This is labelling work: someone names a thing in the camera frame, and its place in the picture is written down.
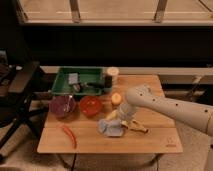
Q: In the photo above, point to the yellow banana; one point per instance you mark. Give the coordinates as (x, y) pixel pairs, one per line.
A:
(134, 125)

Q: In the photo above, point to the cream and black cup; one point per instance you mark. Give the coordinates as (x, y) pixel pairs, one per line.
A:
(111, 76)

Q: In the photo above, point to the black chair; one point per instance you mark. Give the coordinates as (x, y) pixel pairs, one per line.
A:
(16, 94)

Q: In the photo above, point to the metal spoon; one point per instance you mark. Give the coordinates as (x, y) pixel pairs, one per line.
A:
(68, 103)

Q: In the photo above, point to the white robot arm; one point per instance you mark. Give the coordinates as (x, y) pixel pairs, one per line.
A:
(195, 115)

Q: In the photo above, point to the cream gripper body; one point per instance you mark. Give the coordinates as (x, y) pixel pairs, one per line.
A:
(112, 116)

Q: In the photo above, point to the red bowl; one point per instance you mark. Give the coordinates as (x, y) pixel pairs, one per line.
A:
(90, 105)

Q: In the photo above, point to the purple bowl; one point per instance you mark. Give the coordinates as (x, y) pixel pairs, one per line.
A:
(58, 104)

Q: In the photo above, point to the green plastic tray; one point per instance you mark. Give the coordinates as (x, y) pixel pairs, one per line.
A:
(85, 74)

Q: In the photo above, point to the red chili pepper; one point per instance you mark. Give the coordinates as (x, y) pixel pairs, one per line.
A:
(71, 135)

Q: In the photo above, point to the light blue towel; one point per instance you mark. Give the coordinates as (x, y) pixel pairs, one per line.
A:
(112, 128)

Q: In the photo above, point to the black handled brush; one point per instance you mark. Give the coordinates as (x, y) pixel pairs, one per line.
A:
(78, 87)

